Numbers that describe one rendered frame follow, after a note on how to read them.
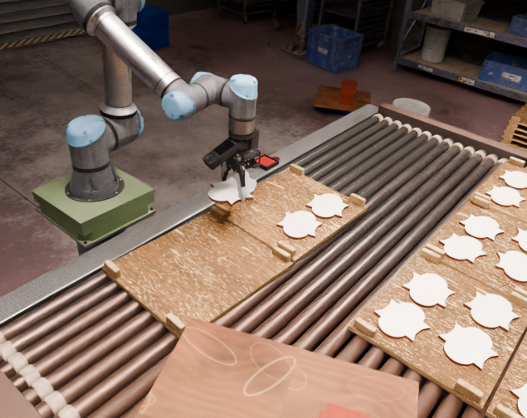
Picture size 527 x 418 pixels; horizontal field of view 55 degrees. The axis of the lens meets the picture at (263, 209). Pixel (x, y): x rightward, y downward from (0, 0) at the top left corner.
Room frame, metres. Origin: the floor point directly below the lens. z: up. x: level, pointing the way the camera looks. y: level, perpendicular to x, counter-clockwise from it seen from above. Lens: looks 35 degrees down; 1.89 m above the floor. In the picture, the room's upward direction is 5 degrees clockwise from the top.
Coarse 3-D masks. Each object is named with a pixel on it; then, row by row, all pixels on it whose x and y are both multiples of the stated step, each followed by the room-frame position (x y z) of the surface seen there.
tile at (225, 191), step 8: (216, 184) 1.31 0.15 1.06; (224, 184) 1.32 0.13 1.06; (232, 184) 1.32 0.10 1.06; (208, 192) 1.27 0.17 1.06; (216, 192) 1.27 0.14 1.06; (224, 192) 1.27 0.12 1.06; (232, 192) 1.28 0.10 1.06; (248, 192) 1.28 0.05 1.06; (216, 200) 1.23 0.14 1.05; (224, 200) 1.23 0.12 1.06; (232, 200) 1.24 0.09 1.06; (240, 200) 1.25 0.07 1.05
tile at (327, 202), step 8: (320, 200) 1.45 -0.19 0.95; (328, 200) 1.46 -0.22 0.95; (336, 200) 1.46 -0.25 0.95; (312, 208) 1.40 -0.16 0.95; (320, 208) 1.40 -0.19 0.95; (328, 208) 1.41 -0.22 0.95; (336, 208) 1.41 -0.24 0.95; (344, 208) 1.43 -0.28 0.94; (320, 216) 1.36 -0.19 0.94; (328, 216) 1.36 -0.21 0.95; (336, 216) 1.38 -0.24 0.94
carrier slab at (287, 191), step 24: (288, 168) 1.66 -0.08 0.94; (264, 192) 1.48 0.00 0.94; (288, 192) 1.50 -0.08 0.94; (312, 192) 1.51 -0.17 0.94; (336, 192) 1.53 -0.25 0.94; (240, 216) 1.33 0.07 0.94; (264, 216) 1.34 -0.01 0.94; (264, 240) 1.22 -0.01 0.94; (288, 240) 1.23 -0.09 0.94; (312, 240) 1.24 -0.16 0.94
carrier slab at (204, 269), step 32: (192, 224) 1.26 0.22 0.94; (224, 224) 1.28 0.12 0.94; (128, 256) 1.08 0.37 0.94; (160, 256) 1.10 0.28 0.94; (192, 256) 1.11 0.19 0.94; (224, 256) 1.12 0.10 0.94; (256, 256) 1.14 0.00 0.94; (128, 288) 0.96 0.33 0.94; (160, 288) 0.97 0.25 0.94; (192, 288) 0.98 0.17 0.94; (224, 288) 0.99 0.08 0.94; (256, 288) 1.00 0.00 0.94; (160, 320) 0.86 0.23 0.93
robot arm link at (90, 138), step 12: (72, 120) 1.41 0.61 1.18; (84, 120) 1.41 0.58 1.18; (96, 120) 1.41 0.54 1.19; (72, 132) 1.35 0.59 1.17; (84, 132) 1.35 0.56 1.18; (96, 132) 1.36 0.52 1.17; (108, 132) 1.41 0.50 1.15; (72, 144) 1.34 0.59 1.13; (84, 144) 1.34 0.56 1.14; (96, 144) 1.35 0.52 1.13; (108, 144) 1.39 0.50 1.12; (72, 156) 1.35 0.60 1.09; (84, 156) 1.33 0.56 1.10; (96, 156) 1.35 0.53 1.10; (108, 156) 1.39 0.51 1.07; (84, 168) 1.33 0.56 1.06
